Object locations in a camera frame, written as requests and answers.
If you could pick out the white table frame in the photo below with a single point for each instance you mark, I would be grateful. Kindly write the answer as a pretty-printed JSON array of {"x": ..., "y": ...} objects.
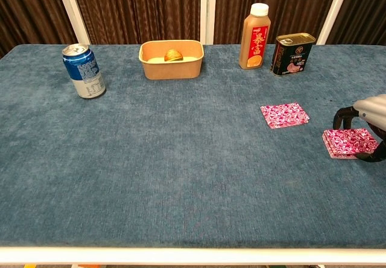
[{"x": 193, "y": 256}]

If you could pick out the brown curtain panel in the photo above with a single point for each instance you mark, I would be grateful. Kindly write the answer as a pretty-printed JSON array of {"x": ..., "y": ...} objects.
[
  {"x": 301, "y": 5},
  {"x": 365, "y": 8},
  {"x": 135, "y": 8},
  {"x": 27, "y": 11}
]

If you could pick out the kraft paper rectangular bowl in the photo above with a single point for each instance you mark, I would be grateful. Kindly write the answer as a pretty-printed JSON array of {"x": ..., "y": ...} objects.
[{"x": 172, "y": 68}]

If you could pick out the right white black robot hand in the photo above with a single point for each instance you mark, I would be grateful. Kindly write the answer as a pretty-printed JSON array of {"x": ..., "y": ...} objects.
[{"x": 372, "y": 108}]

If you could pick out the white partition post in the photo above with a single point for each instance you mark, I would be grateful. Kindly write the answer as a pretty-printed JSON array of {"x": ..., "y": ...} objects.
[
  {"x": 208, "y": 11},
  {"x": 334, "y": 11},
  {"x": 72, "y": 11}
]

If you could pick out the black luncheon meat tin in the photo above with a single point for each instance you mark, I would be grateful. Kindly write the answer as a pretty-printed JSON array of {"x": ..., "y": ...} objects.
[{"x": 289, "y": 59}]

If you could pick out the blue white beverage can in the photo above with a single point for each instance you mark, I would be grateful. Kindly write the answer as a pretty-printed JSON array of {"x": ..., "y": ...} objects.
[{"x": 86, "y": 72}]

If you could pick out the brown juice bottle white cap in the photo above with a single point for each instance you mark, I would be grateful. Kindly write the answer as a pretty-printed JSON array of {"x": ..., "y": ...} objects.
[{"x": 254, "y": 44}]

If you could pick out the blue fabric table mat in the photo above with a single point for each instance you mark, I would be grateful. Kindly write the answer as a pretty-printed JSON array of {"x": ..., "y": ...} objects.
[{"x": 181, "y": 174}]

